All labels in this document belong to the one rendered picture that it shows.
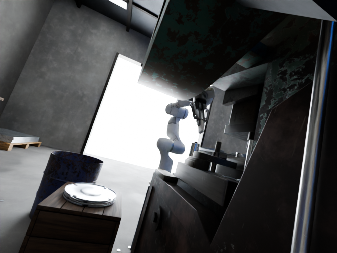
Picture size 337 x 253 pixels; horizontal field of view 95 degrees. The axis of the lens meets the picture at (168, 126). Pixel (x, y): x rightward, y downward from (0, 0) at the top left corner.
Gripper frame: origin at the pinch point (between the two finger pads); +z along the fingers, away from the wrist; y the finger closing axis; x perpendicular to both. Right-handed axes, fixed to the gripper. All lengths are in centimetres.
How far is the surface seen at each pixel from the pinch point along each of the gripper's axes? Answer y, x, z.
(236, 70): 10.6, 33.8, 1.3
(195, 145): 8.4, 7.5, 16.4
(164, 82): 31.0, 24.1, 9.4
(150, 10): 45, -147, -451
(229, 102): 0.6, 20.5, -0.4
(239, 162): -1.6, 18.4, 24.5
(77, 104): 151, -377, -234
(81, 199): 43, -43, 36
